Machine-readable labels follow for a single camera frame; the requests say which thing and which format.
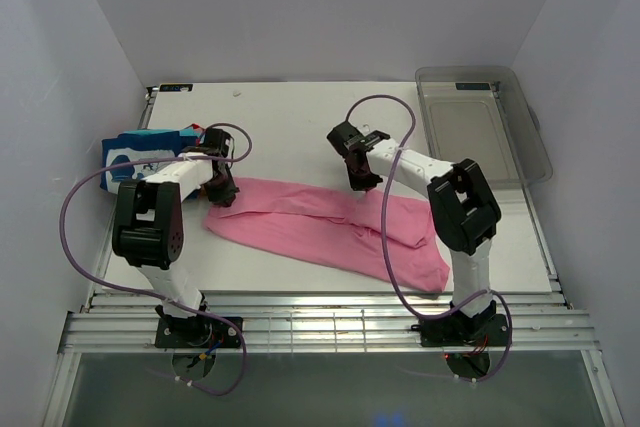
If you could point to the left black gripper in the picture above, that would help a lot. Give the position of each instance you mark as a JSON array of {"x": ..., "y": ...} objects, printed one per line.
[{"x": 219, "y": 197}]

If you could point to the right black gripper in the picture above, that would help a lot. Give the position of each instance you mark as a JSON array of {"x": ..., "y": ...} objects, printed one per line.
[{"x": 363, "y": 185}]

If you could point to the pink t shirt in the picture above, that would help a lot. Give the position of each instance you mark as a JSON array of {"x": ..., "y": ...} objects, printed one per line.
[{"x": 377, "y": 237}]

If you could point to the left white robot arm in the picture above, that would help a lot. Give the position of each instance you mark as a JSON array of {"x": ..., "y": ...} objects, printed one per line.
[{"x": 148, "y": 229}]

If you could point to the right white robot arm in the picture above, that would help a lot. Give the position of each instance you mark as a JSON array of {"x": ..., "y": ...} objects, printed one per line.
[{"x": 464, "y": 212}]

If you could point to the folded blue printed t shirt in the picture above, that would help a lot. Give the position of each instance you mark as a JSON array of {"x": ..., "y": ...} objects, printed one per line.
[{"x": 141, "y": 145}]

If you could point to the clear plastic bin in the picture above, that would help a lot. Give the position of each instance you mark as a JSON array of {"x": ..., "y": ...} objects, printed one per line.
[{"x": 481, "y": 113}]

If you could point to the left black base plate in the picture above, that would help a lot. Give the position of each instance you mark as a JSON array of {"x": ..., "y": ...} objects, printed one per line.
[{"x": 210, "y": 332}]

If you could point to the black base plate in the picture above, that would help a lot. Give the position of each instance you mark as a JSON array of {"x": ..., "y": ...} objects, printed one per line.
[
  {"x": 210, "y": 332},
  {"x": 450, "y": 332}
]

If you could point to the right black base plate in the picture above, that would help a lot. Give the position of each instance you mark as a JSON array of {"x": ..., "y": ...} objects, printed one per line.
[{"x": 450, "y": 332}]

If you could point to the aluminium rail frame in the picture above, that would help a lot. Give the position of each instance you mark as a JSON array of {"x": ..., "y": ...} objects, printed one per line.
[{"x": 372, "y": 323}]

